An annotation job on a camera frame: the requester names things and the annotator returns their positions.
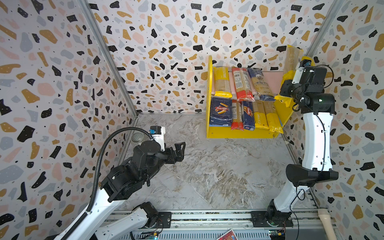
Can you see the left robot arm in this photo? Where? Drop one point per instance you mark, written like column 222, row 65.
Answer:
column 120, row 184

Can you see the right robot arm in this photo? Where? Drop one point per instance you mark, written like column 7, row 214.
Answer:
column 316, row 166

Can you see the blue Barilla spaghetti box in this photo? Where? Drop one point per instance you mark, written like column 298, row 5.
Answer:
column 248, row 116

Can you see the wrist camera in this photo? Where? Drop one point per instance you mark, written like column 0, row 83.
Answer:
column 300, row 69
column 158, row 133

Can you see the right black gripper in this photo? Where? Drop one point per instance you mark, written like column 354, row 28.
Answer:
column 286, row 89

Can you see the yellow shelf unit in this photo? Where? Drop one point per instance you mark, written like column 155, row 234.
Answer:
column 283, row 107

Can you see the red spaghetti bag with barcode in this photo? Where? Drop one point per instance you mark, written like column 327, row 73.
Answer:
column 243, row 85

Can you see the white ribbed ceramic cup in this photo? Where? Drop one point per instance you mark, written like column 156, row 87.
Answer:
column 138, row 138

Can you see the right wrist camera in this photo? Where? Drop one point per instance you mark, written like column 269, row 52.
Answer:
column 300, row 69

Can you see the beige recorder flute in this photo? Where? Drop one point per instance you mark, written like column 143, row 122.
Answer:
column 326, row 220

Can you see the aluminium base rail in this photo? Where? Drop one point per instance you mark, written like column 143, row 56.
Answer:
column 304, row 224

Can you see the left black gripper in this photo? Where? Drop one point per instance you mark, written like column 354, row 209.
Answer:
column 174, row 158

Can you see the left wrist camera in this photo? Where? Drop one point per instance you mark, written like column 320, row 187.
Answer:
column 158, row 133

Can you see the blue Barilla rigatoni box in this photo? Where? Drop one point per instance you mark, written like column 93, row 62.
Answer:
column 221, row 114

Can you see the yellow Pastatime spaghetti bag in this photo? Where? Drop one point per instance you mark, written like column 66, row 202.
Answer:
column 222, row 83
column 260, row 116

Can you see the red printed card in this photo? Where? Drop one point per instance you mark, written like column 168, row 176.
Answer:
column 229, row 235

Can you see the dark blue Ankara spaghetti bag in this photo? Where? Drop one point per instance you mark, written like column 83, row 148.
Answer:
column 260, row 85

